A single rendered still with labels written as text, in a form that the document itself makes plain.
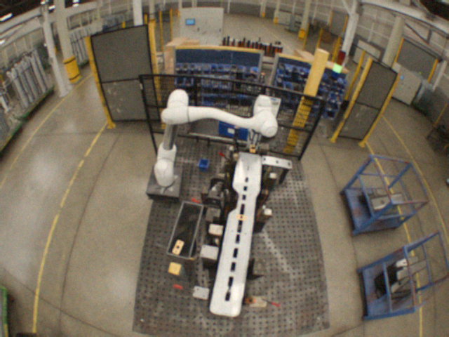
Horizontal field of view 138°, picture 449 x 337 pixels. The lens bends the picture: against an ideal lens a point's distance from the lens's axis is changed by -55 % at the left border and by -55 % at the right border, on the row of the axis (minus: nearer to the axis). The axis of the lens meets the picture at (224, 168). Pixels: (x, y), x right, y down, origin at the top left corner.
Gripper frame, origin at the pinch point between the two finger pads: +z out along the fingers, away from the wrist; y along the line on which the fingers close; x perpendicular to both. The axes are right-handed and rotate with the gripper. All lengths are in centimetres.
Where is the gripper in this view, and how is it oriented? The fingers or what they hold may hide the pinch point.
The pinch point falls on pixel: (253, 144)
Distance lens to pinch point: 147.4
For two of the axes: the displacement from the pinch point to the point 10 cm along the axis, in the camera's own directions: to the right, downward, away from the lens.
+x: 1.7, -7.5, 6.4
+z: -0.7, 6.3, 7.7
